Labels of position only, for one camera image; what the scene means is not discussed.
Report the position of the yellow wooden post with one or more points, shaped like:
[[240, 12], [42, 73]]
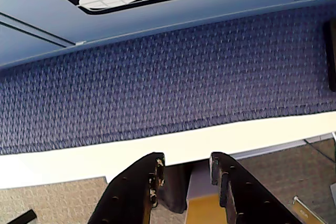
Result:
[[202, 208]]

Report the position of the black bar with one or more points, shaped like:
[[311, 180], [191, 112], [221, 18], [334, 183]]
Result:
[[23, 217]]

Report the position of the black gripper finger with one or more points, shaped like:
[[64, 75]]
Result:
[[252, 203], [126, 192]]

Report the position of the black rectangular object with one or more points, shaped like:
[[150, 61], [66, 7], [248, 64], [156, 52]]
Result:
[[331, 56]]

